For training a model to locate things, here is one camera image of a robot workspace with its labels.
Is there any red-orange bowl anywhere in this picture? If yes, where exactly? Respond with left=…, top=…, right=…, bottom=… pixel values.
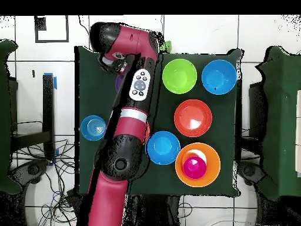
left=173, top=99, right=213, bottom=138
left=143, top=121, right=151, bottom=143

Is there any large orange bowl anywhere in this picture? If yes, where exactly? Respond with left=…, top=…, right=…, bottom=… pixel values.
left=175, top=142, right=221, bottom=188

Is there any low blue ridged bowl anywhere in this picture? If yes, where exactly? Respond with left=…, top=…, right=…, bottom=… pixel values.
left=80, top=114, right=107, bottom=142

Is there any small green bowl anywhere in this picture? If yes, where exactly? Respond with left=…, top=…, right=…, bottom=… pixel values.
left=160, top=40, right=172, bottom=54

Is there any large blue bowl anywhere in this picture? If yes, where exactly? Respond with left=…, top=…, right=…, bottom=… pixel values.
left=201, top=59, right=238, bottom=95

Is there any small pink bowl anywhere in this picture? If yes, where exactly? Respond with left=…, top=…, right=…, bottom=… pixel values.
left=182, top=155, right=208, bottom=180

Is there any purple bowl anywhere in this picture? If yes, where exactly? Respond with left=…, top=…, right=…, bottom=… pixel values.
left=115, top=74, right=123, bottom=93

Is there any dark office chair base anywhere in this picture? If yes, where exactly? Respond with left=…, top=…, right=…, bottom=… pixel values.
left=237, top=159, right=266, bottom=187
left=9, top=158, right=50, bottom=187

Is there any black power strip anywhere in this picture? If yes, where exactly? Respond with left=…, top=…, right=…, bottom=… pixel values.
left=66, top=189, right=82, bottom=212

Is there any medium blue bowl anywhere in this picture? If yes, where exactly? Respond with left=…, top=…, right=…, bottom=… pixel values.
left=145, top=131, right=181, bottom=166

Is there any black table frame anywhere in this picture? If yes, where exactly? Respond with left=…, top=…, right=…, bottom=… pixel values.
left=9, top=74, right=56, bottom=161

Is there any neighbouring green cloth table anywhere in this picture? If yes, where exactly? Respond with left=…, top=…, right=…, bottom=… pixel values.
left=0, top=39, right=23, bottom=195
left=255, top=45, right=301, bottom=201

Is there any dark green table cloth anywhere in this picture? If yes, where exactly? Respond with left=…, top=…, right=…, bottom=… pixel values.
left=73, top=45, right=243, bottom=197

